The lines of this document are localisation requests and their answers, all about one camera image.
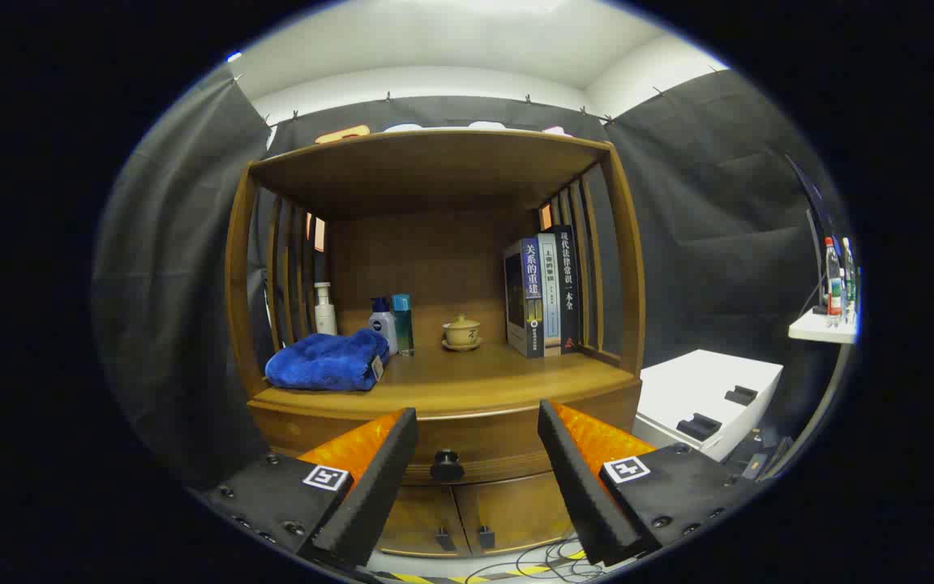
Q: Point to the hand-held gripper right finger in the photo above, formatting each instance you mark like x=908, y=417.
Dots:
x=576, y=487

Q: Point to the wooden cabinet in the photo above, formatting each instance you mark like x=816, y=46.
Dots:
x=434, y=243

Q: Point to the black floor equipment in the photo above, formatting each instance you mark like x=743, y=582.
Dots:
x=759, y=458

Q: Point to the clear blue bottle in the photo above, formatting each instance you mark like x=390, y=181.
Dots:
x=404, y=328

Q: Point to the wooden drawer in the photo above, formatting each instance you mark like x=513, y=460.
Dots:
x=499, y=438

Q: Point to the black book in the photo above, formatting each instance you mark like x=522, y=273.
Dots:
x=568, y=284

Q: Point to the wooden cabinet door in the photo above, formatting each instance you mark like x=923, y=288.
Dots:
x=516, y=511
x=414, y=519

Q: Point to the white pump bottle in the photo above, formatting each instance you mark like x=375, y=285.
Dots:
x=325, y=318

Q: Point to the grey book with blue spine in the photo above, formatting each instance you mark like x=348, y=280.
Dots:
x=520, y=300

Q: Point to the yellow black floor tape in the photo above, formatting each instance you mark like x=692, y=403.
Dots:
x=410, y=578

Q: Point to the white bottle with blue cap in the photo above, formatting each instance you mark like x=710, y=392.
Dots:
x=384, y=328

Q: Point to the beige lidded tea cup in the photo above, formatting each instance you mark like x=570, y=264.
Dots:
x=462, y=332

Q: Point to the green label water bottle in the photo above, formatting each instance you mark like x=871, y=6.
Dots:
x=848, y=280

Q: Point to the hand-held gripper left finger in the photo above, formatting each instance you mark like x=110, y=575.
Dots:
x=378, y=487

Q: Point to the red label water bottle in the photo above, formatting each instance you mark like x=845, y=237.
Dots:
x=833, y=284

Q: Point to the white spine book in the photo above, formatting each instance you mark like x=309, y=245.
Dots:
x=550, y=300

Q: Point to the wooden countertop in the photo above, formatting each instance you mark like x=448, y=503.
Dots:
x=483, y=373

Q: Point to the white shelf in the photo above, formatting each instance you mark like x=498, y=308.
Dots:
x=820, y=328

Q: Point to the black backdrop cloth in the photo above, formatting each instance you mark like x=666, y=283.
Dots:
x=718, y=203

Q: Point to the blue towel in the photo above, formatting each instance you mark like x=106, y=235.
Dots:
x=321, y=365

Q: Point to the white cabinet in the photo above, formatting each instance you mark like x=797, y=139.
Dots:
x=702, y=381

